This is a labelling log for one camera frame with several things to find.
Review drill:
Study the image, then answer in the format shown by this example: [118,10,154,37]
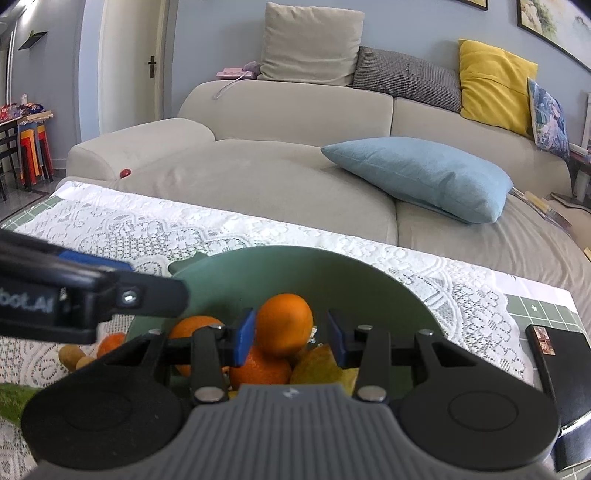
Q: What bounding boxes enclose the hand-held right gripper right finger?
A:
[327,310,499,403]

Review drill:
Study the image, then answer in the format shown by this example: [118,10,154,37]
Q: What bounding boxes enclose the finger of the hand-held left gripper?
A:
[0,228,136,278]
[0,256,191,320]

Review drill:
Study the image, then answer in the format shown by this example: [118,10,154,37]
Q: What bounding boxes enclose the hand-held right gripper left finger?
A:
[92,308,257,404]

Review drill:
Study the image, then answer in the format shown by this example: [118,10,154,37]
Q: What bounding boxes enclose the large yellow-green pear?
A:
[289,344,365,398]

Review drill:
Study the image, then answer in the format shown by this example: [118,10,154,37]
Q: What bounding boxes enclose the orange tangerine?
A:
[229,344,293,388]
[255,294,315,358]
[168,316,227,377]
[96,332,127,360]

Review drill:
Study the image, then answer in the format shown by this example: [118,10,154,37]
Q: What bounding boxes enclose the green plastic bowl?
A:
[124,246,455,401]

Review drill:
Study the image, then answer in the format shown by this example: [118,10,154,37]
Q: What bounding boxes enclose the green cucumber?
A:
[0,384,41,426]

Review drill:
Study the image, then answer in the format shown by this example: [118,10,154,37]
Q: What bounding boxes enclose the white lace tablecloth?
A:
[0,181,539,480]

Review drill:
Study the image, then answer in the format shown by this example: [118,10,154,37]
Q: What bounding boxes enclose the stack of colourful stools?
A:
[17,124,55,191]

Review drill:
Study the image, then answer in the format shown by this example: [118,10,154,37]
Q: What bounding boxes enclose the beige sofa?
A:
[66,80,591,305]

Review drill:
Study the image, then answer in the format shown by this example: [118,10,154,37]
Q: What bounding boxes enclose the light blue pillow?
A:
[321,137,515,224]

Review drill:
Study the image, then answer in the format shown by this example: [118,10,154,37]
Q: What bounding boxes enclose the white door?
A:
[99,0,178,134]

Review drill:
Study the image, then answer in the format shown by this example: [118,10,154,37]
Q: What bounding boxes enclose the black notebook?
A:
[525,324,591,472]

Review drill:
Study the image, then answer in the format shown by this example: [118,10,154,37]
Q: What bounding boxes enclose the magazines with spiral notebook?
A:
[512,187,573,229]

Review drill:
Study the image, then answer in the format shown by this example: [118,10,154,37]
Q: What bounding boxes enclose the grey striped cushion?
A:
[352,46,462,114]

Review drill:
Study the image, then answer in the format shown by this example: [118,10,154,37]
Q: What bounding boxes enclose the white side table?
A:
[567,148,591,206]

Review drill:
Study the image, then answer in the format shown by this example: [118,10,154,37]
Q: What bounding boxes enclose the beige cushion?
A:
[259,2,365,87]

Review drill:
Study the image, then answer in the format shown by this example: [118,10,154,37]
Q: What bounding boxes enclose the yellow cushion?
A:
[458,39,539,139]

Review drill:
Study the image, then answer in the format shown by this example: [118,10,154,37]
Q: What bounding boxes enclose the blue floral cushion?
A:
[527,77,572,161]

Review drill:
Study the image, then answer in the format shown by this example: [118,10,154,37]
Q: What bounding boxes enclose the black wall shelf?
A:
[18,31,49,51]

